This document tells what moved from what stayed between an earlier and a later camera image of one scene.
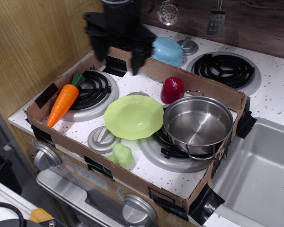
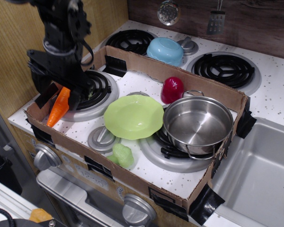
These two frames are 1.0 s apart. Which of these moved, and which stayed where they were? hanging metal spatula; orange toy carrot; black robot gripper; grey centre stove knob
Moved: black robot gripper
Stayed: hanging metal spatula; orange toy carrot; grey centre stove knob
